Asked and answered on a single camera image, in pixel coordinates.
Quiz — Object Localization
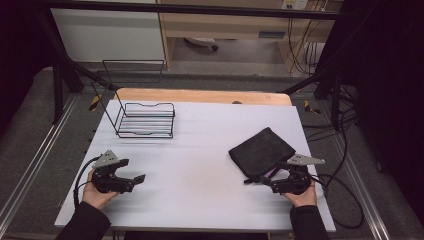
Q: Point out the right hand-held gripper cable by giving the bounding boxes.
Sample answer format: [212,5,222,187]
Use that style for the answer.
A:
[309,173,365,230]

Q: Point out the black wire rack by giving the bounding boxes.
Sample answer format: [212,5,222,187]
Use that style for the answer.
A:
[90,59,177,140]

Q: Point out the wooden table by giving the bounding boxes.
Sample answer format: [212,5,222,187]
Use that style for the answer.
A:
[112,87,294,107]

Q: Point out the black metal frame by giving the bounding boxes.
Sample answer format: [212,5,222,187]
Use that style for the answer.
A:
[31,0,354,133]

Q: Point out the person's right hand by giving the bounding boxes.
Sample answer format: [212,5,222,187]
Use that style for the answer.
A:
[282,181,318,209]

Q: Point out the white board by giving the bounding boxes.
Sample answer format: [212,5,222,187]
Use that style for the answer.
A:
[54,99,337,234]

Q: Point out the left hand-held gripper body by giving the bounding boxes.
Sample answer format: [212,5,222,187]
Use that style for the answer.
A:
[91,149,135,195]

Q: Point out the aluminium rail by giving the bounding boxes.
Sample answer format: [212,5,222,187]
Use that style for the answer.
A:
[328,128,392,240]
[0,94,80,228]

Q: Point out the person's left hand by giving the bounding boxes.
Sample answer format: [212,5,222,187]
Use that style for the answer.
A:
[81,168,120,211]

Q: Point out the office chair base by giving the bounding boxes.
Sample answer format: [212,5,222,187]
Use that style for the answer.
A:
[182,36,220,53]

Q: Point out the light wooden desk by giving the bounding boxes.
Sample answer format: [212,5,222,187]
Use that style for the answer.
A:
[156,0,344,76]

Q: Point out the white power strip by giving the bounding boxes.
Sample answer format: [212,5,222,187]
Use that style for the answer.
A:
[280,0,310,11]

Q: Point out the black floor cables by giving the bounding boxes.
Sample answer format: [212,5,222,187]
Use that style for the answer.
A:
[301,84,363,188]

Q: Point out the yellow and black tape marker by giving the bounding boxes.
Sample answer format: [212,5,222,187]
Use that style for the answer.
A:
[303,99,322,116]
[87,93,103,112]

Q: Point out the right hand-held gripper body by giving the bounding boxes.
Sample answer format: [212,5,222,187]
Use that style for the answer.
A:
[270,153,326,196]

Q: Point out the dark cloth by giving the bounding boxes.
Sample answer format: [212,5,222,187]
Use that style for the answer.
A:
[228,126,297,180]

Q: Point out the bundle of hanging cables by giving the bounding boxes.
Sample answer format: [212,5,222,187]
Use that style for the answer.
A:
[286,14,323,77]

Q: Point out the white cabinet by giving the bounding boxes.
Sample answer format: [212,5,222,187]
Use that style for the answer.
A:
[49,0,167,63]

